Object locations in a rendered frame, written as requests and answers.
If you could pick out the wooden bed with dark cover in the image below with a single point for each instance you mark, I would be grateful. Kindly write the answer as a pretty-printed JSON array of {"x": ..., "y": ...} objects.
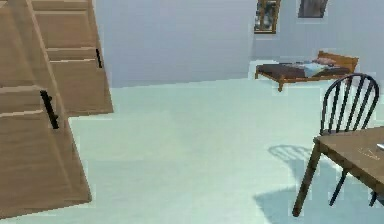
[{"x": 286, "y": 71}]

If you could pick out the brown wooden table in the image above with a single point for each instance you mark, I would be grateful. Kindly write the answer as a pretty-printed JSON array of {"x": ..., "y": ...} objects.
[{"x": 356, "y": 156}]

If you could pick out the brown wooden room door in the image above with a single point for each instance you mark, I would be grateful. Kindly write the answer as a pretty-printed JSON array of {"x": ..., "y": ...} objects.
[
  {"x": 26, "y": 150},
  {"x": 71, "y": 66}
]

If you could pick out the pink pillow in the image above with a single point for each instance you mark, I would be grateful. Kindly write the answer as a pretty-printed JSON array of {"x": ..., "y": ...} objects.
[{"x": 325, "y": 61}]

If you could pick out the small silver object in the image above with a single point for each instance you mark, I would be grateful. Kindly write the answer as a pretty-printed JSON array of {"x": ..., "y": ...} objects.
[{"x": 380, "y": 146}]

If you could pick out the dark grey wall picture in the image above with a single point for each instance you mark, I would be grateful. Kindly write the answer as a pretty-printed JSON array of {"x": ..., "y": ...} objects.
[{"x": 311, "y": 8}]

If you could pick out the wood-framed wall picture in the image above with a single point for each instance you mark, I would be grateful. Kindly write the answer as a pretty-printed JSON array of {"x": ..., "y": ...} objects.
[{"x": 266, "y": 16}]

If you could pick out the light blue blanket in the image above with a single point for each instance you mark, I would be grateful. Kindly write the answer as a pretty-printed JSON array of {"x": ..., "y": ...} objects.
[{"x": 313, "y": 69}]

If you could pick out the black spindle-back chair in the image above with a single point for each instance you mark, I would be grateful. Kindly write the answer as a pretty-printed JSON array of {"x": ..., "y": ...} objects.
[{"x": 350, "y": 103}]

